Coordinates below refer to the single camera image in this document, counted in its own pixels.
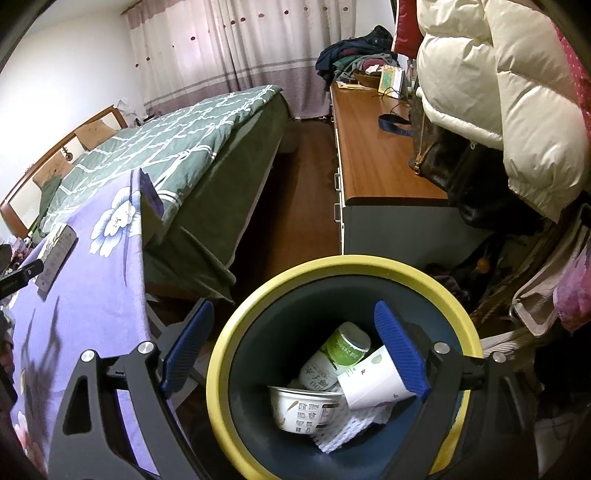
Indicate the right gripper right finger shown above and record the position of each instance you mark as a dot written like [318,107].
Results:
[407,358]

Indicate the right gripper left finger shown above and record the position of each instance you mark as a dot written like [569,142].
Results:
[181,344]

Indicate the white flower paper cup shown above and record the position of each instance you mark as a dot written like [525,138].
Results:
[374,382]

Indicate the white mesh foam sleeve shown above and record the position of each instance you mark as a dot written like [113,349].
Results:
[347,424]

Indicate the white plastic bowl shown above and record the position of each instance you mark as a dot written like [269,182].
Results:
[303,412]

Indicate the yellow rimmed trash bin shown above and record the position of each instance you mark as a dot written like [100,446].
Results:
[300,384]

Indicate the green printed tissue box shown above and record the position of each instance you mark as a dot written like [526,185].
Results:
[54,252]

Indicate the wooden headboard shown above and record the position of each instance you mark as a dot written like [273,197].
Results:
[21,205]

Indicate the purple floral tablecloth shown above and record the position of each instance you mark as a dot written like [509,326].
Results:
[97,301]

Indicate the left brown pillow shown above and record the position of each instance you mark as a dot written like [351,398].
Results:
[57,166]

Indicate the brown pillow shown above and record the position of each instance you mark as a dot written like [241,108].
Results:
[93,134]
[57,166]

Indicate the wooden long cabinet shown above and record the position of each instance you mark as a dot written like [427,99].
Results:
[385,209]

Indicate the right brown pillow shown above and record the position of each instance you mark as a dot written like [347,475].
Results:
[93,134]

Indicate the bed with green quilt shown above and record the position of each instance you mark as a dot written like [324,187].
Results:
[208,164]

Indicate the brown patterned handbag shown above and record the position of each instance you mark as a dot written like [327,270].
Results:
[438,152]

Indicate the pink white curtain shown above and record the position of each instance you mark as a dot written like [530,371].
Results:
[186,51]

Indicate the cream puffer jacket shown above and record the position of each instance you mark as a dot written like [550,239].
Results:
[497,73]

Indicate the pile of clothes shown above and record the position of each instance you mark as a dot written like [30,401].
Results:
[341,60]

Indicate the red dotted puffer jacket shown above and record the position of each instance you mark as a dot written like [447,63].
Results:
[408,38]

